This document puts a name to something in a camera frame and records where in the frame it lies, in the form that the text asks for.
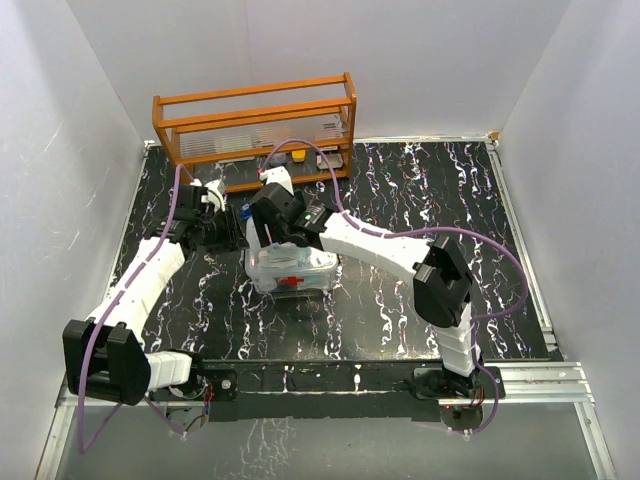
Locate clear lid with black handle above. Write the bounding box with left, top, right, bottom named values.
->
left=244, top=218, right=339, bottom=277

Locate clear medicine kit box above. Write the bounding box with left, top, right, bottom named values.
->
left=243, top=218, right=340, bottom=294

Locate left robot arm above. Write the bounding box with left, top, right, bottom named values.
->
left=62, top=180, right=248, bottom=405

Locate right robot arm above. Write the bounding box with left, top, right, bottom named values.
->
left=250, top=183, right=482, bottom=398

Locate blue stapler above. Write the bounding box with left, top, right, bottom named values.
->
left=240, top=202, right=252, bottom=221

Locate yellow small container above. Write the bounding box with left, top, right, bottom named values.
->
left=291, top=149, right=307, bottom=163

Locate small glass jar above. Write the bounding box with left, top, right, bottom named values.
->
left=269, top=153, right=288, bottom=168

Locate white open cardboard box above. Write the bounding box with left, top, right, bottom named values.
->
left=316, top=151, right=344, bottom=171

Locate orange wooden shelf rack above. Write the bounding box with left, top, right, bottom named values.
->
left=151, top=72, right=357, bottom=184

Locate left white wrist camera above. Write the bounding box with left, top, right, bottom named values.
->
left=190, top=179, right=226, bottom=212

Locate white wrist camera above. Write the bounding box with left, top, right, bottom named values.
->
left=190, top=179, right=226, bottom=212
left=259, top=166, right=293, bottom=194

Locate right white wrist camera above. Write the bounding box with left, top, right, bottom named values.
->
left=259, top=166, right=293, bottom=194

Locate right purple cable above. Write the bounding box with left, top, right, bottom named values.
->
left=259, top=138, right=530, bottom=435

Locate purple cable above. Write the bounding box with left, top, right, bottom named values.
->
left=259, top=138, right=530, bottom=435
left=77, top=164, right=201, bottom=455

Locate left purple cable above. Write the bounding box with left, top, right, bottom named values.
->
left=77, top=164, right=201, bottom=455

